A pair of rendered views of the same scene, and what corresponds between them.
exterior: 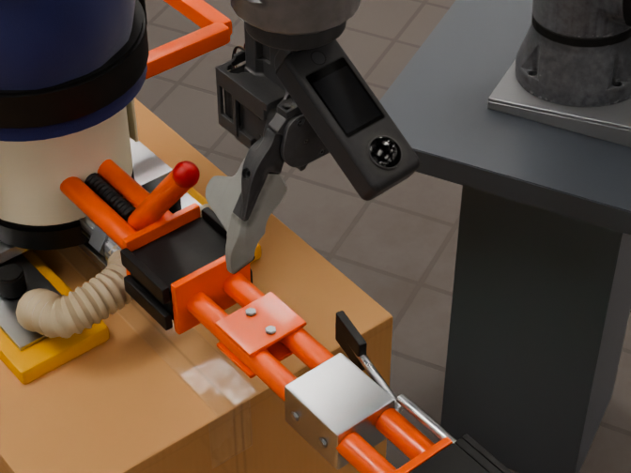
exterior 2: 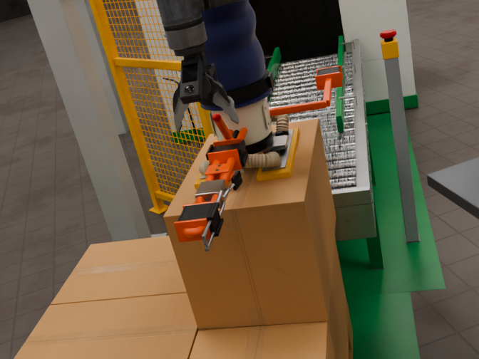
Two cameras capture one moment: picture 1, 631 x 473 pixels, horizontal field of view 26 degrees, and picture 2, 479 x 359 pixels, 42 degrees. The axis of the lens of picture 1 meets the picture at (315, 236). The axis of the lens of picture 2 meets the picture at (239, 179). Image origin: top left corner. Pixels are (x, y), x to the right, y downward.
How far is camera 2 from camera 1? 1.18 m
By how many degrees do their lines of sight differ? 48
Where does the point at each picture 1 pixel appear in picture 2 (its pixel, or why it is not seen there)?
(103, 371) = not seen: hidden behind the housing
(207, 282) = (220, 157)
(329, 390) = (207, 185)
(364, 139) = (186, 85)
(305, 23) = (173, 45)
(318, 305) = (287, 192)
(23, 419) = (184, 196)
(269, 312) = (223, 166)
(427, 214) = not seen: outside the picture
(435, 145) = (451, 185)
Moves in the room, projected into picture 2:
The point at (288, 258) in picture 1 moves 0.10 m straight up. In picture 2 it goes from (296, 179) to (290, 147)
